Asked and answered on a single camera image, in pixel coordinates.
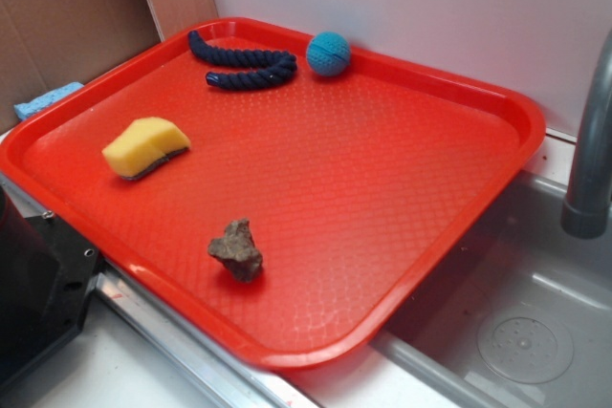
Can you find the red plastic tray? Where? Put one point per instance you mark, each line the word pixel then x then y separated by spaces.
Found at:
pixel 356 186

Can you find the brown rock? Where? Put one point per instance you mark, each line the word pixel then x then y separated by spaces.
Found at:
pixel 237 251

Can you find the yellow sponge with dark pad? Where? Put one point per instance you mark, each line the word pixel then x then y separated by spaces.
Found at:
pixel 143 146

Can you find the grey faucet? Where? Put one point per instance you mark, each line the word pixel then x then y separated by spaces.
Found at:
pixel 588 198

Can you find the grey sink basin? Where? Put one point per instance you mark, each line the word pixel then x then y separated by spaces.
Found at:
pixel 517 315

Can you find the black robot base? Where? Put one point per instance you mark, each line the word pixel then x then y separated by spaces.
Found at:
pixel 48 272

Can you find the light blue sponge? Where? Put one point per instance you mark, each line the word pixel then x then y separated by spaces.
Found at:
pixel 28 109

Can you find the brown cardboard panel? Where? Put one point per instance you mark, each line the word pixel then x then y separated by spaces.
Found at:
pixel 46 44

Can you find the blue textured ball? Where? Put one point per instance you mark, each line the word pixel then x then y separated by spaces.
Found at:
pixel 328 54

